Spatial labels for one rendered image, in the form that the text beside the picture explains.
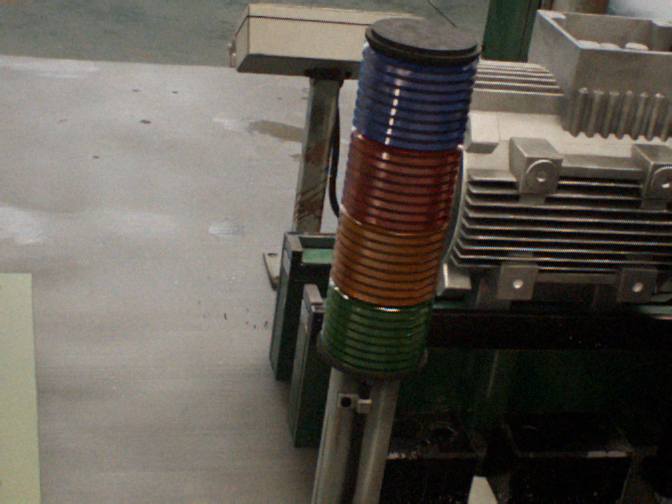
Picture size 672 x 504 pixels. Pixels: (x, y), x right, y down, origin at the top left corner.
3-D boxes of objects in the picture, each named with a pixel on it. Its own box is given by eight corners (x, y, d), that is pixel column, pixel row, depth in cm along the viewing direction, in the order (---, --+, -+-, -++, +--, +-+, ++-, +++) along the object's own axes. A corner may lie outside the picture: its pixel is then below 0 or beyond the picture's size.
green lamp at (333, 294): (409, 325, 75) (421, 258, 73) (435, 379, 70) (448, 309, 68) (311, 324, 74) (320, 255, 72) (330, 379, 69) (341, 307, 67)
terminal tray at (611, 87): (649, 100, 108) (669, 19, 105) (704, 147, 99) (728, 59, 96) (518, 92, 105) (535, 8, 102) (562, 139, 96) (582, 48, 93)
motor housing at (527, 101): (592, 238, 118) (639, 44, 110) (678, 341, 102) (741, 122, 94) (388, 230, 114) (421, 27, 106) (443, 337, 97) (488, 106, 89)
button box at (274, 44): (403, 84, 126) (403, 32, 126) (424, 67, 119) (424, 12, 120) (234, 73, 122) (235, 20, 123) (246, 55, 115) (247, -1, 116)
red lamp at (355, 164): (433, 188, 71) (447, 114, 69) (463, 234, 66) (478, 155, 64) (330, 183, 70) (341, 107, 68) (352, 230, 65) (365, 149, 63)
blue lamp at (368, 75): (447, 114, 69) (461, 35, 67) (478, 155, 64) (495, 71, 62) (341, 107, 68) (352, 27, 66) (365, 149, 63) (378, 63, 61)
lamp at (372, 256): (421, 258, 73) (433, 188, 71) (448, 309, 68) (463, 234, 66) (320, 255, 72) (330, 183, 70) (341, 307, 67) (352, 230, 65)
